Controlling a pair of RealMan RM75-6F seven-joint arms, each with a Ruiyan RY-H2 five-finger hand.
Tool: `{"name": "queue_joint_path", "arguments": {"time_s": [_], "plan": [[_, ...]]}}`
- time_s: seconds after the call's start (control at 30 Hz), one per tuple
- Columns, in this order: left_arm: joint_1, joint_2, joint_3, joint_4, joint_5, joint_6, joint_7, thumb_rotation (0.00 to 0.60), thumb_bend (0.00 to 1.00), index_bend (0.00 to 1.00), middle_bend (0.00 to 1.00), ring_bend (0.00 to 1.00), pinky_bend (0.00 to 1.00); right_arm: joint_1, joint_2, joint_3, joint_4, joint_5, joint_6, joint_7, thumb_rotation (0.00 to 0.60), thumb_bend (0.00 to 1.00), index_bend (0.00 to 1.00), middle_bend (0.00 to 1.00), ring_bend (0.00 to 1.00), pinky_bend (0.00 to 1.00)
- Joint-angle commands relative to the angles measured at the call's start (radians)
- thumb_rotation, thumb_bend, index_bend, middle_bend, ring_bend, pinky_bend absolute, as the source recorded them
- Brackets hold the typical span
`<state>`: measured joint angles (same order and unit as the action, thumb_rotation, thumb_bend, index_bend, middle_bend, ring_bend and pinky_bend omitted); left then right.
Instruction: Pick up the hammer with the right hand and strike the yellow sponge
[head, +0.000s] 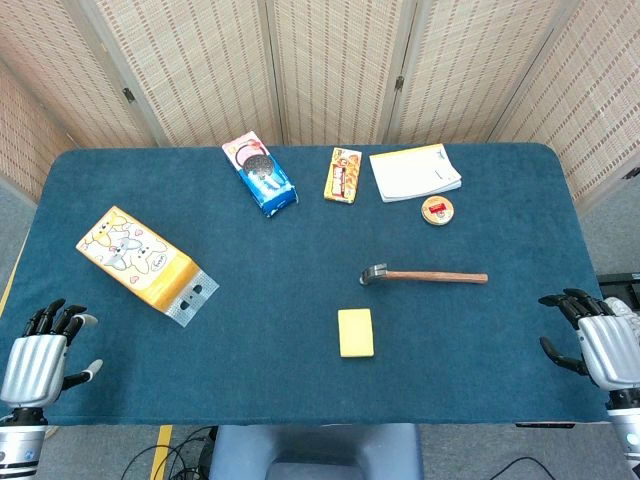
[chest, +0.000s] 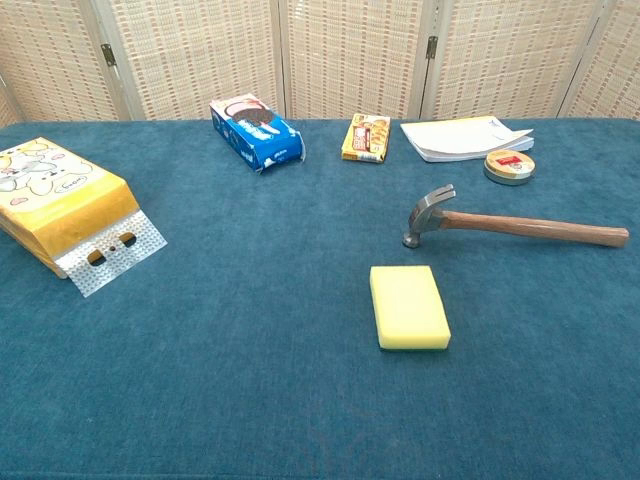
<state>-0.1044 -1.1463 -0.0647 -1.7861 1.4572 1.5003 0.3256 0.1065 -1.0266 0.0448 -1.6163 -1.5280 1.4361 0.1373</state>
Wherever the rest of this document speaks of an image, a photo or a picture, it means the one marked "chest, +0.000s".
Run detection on round gold tin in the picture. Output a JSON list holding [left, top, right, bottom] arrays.
[[483, 149, 537, 187]]

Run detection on yellow rectangular sponge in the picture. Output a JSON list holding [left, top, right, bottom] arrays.
[[369, 265, 452, 352]]

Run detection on yellow red snack box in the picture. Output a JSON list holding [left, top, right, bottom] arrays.
[[341, 113, 392, 164]]

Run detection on blue cookie box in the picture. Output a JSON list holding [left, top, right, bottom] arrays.
[[209, 96, 307, 176]]

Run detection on blue table cloth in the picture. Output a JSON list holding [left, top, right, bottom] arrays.
[[0, 116, 640, 480]]

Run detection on woven folding screen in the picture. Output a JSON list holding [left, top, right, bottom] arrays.
[[0, 0, 640, 129]]

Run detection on wooden handle claw hammer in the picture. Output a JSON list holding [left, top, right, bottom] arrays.
[[402, 183, 631, 250]]

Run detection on white paper notepad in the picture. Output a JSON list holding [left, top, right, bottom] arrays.
[[399, 115, 536, 164]]

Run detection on yellow cartoon tissue pack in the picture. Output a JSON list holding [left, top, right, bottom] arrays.
[[0, 137, 169, 299]]

